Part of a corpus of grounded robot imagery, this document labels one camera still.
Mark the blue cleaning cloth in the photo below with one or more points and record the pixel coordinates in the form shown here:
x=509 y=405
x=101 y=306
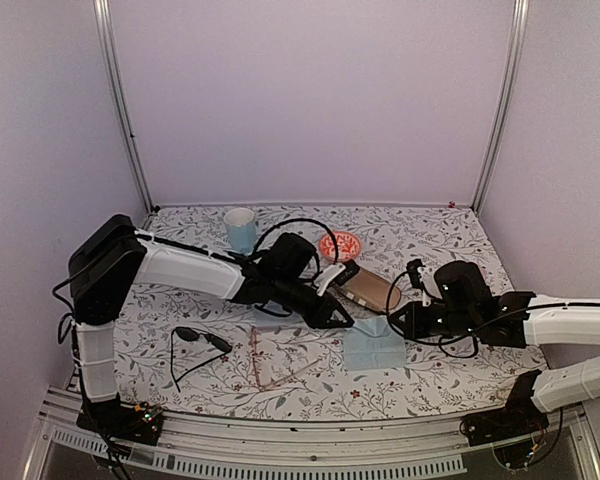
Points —
x=372 y=345
x=266 y=320

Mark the floral patterned table mat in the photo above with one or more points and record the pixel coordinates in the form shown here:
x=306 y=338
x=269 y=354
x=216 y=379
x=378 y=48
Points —
x=190 y=352

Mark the aluminium frame post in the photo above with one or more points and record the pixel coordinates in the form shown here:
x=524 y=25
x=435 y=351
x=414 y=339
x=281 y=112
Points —
x=512 y=64
x=105 y=32

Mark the clear pink frame glasses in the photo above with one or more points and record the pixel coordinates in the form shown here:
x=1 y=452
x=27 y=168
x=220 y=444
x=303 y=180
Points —
x=280 y=355

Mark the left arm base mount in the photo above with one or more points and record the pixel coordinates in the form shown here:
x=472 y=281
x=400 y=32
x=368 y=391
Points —
x=140 y=423

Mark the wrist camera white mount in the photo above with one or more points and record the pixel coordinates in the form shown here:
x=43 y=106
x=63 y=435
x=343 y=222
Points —
x=336 y=274
x=416 y=280

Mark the brown striped glasses case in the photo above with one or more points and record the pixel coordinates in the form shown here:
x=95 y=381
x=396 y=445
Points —
x=370 y=291

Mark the left aluminium frame post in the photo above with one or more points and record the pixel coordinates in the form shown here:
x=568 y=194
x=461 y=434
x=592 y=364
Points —
x=105 y=32

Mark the right aluminium frame post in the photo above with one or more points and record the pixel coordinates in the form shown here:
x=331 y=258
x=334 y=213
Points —
x=512 y=64

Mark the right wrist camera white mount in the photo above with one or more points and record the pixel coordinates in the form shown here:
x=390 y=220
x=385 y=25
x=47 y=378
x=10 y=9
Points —
x=416 y=280

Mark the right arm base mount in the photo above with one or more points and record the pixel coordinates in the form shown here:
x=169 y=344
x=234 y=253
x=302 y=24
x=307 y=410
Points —
x=519 y=416

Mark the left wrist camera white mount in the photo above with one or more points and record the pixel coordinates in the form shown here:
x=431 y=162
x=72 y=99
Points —
x=336 y=274

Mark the red patterned small bowl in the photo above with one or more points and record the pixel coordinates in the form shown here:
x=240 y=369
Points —
x=347 y=245

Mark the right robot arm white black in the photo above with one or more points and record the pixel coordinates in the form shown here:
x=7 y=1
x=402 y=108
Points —
x=465 y=308

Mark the light blue paper cup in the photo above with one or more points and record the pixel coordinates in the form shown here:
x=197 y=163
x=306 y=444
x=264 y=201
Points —
x=240 y=225

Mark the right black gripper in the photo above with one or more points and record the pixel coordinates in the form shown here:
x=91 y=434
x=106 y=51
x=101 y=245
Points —
x=415 y=327

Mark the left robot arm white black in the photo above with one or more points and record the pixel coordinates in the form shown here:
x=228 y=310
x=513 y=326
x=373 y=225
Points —
x=119 y=255

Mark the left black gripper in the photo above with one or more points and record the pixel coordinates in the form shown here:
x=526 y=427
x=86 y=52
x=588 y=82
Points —
x=320 y=317

